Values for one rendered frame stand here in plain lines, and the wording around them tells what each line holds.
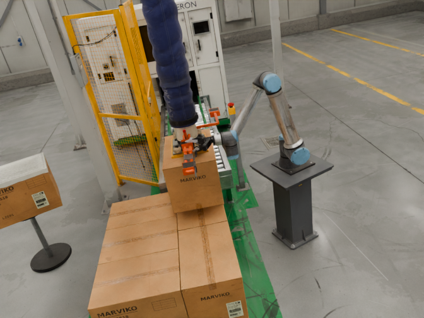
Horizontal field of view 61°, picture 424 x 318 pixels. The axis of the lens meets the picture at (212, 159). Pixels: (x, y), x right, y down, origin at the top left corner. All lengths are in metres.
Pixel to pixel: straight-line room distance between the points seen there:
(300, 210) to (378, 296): 0.86
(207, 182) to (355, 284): 1.38
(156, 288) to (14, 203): 1.59
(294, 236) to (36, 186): 2.29
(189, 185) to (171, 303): 0.83
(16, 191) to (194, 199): 1.54
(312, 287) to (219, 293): 0.88
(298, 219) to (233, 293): 1.05
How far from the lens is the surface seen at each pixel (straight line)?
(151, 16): 2.53
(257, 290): 3.05
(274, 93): 2.55
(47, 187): 3.46
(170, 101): 2.67
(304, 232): 3.39
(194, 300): 2.50
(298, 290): 3.04
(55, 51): 3.84
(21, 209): 3.55
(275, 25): 6.02
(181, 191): 2.72
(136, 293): 2.51
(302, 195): 3.15
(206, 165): 2.62
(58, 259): 3.97
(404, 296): 3.10
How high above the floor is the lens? 2.29
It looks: 28 degrees down
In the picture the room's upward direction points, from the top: 10 degrees counter-clockwise
